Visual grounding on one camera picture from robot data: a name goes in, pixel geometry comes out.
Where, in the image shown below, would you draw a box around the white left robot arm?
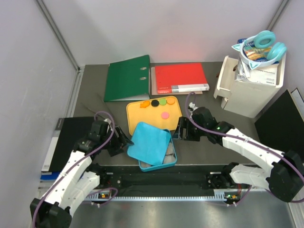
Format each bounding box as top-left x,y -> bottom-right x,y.
30,118 -> 133,228

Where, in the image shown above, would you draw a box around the black notebook at left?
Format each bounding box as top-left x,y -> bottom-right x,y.
41,116 -> 94,173

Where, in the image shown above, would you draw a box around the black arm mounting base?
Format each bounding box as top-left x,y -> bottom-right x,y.
87,164 -> 247,190

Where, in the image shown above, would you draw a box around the teal cat-ear headphones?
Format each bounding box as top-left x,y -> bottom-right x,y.
232,30 -> 287,70

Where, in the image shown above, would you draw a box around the teal cookie tin box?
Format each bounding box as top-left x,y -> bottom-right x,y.
138,137 -> 177,172

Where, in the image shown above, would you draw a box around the teal tin lid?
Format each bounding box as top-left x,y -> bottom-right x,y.
127,122 -> 171,166

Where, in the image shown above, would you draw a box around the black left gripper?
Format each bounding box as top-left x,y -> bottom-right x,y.
100,126 -> 133,157

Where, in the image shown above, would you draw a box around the orange fish-shaped cookie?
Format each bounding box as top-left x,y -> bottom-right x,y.
140,100 -> 150,108

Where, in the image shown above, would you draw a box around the pink round cookie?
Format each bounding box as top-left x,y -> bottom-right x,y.
161,112 -> 170,119

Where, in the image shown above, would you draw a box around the red folder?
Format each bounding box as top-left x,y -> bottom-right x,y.
154,63 -> 209,94

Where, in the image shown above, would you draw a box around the blue folder at left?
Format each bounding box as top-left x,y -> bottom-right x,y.
40,172 -> 60,181

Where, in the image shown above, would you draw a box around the yellow plastic tray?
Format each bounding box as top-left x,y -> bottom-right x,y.
126,96 -> 182,135

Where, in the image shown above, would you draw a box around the green round cookie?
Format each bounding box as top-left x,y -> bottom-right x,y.
159,98 -> 167,105

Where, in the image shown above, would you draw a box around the white storage cabinet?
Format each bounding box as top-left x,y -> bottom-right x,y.
213,56 -> 286,118

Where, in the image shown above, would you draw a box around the metal kitchen tongs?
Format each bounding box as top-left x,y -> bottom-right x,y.
80,92 -> 114,117

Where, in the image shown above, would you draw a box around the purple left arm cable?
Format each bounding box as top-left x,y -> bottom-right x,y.
32,111 -> 117,228

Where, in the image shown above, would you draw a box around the black binder at right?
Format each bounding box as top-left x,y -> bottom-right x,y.
255,90 -> 304,157

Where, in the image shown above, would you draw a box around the green ring binder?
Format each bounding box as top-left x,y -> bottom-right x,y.
104,55 -> 150,102

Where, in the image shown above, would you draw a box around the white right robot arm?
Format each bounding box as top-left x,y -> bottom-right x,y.
175,102 -> 304,203

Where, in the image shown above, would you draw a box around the white cable duct rail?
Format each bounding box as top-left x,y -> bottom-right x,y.
86,191 -> 238,201

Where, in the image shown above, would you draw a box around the orange round cookie top right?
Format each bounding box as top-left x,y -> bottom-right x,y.
167,97 -> 175,105

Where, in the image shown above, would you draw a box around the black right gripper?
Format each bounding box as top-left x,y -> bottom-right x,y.
172,117 -> 207,142

